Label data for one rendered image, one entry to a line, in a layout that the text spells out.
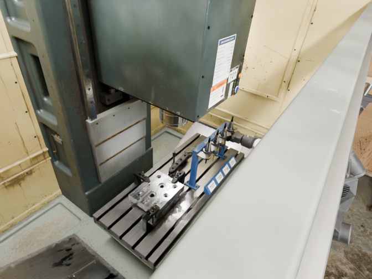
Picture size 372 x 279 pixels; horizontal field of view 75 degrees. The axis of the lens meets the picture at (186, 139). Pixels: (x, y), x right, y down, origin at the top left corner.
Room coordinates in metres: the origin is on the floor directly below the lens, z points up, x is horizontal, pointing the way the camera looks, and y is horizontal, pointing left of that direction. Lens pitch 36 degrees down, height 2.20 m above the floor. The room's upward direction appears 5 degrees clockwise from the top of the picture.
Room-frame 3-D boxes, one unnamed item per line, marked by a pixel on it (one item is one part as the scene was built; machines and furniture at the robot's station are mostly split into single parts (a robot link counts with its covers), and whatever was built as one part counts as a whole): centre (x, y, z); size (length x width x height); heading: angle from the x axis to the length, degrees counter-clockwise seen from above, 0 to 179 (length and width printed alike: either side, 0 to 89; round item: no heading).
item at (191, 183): (1.24, -0.07, 1.05); 0.10 x 0.05 x 0.30; 58
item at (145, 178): (1.18, 0.28, 0.97); 0.13 x 0.03 x 0.15; 58
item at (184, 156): (1.41, 0.04, 0.93); 0.26 x 0.05 x 0.06; 153
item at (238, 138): (1.48, -0.41, 1.18); 0.13 x 0.12 x 0.10; 148
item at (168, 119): (1.14, 0.08, 1.56); 0.16 x 0.16 x 0.12
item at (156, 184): (1.09, 0.16, 0.97); 0.29 x 0.23 x 0.05; 148
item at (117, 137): (1.38, 0.45, 1.16); 0.48 x 0.05 x 0.51; 148
